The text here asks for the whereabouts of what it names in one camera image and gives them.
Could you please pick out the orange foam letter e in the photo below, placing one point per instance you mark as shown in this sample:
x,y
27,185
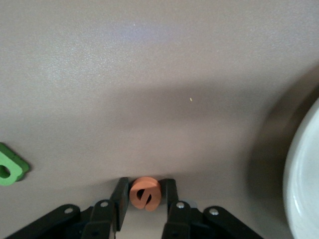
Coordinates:
x,y
147,183

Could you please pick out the beige round plate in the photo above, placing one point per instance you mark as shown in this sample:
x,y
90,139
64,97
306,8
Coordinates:
x,y
306,174

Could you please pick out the brown table mat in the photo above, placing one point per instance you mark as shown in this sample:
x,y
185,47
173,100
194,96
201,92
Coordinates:
x,y
149,62

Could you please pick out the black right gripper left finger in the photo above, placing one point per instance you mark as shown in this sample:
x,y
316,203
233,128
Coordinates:
x,y
104,219

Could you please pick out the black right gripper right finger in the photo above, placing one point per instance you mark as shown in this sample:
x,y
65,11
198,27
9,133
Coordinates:
x,y
184,221

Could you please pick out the green foam letter p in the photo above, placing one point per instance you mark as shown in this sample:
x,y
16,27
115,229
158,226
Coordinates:
x,y
17,166

